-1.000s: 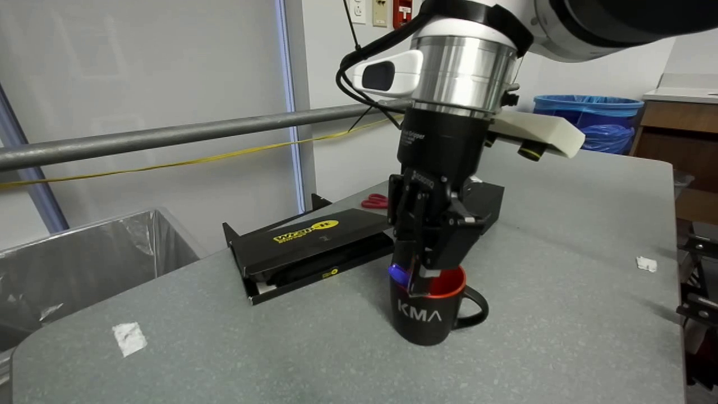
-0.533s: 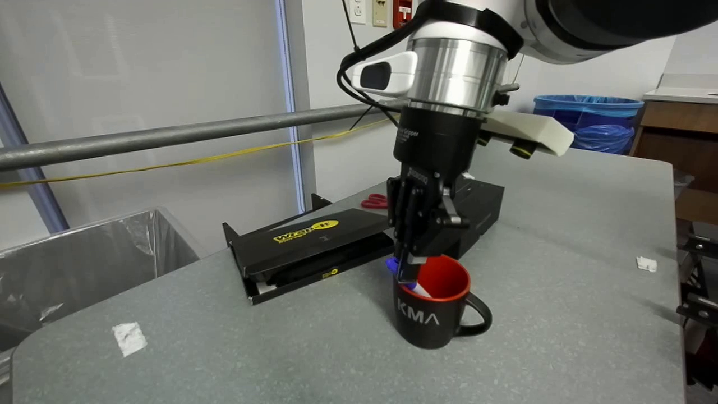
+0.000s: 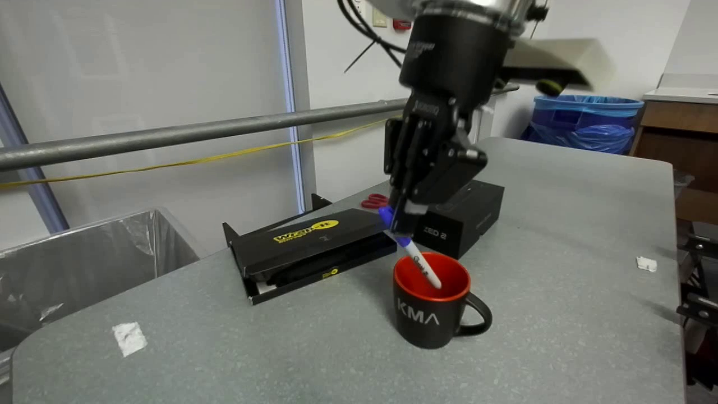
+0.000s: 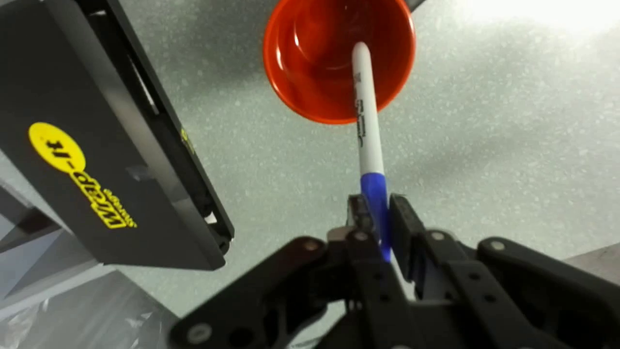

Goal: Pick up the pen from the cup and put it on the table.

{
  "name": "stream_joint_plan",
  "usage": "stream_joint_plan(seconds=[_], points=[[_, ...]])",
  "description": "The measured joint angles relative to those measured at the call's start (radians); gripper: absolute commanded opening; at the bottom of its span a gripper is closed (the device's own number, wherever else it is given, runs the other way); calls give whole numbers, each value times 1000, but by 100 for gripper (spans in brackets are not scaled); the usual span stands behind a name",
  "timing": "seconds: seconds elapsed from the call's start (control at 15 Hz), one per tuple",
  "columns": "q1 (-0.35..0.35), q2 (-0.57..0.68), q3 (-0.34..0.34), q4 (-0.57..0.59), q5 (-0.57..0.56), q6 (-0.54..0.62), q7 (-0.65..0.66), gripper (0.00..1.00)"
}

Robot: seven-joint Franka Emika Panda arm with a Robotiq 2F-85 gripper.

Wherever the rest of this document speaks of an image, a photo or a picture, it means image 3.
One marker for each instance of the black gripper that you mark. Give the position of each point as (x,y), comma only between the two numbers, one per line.
(437,130)

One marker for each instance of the white pen blue cap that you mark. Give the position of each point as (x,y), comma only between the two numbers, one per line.
(417,260)

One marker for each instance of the black rectangular box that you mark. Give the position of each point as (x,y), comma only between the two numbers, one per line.
(466,217)

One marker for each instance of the black flat case yellow logo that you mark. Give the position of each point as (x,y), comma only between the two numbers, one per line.
(315,242)

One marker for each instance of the black mug red inside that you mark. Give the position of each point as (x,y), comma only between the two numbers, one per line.
(428,317)

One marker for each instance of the blue bag lined bin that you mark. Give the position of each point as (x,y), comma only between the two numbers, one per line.
(584,125)

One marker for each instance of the white angled tray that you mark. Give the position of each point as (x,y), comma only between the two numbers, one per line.
(561,64)

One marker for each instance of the grey metal horizontal pipe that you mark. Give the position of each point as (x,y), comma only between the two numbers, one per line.
(187,135)

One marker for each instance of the small white paper scrap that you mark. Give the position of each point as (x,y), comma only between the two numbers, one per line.
(646,263)

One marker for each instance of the brown wooden cabinet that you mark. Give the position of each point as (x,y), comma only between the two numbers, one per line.
(676,143)

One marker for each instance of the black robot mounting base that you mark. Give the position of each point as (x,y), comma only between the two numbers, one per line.
(700,299)

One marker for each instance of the white tape strip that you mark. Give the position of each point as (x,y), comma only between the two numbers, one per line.
(128,337)

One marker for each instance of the grey plastic bin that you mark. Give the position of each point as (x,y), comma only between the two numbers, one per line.
(81,260)

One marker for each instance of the blue vertical wall strip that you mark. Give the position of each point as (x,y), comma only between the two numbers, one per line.
(291,112)

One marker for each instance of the small red wall fixture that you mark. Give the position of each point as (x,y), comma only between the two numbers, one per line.
(402,26)

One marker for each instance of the blue slanted frame pole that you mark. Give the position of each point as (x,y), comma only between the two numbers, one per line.
(35,171)

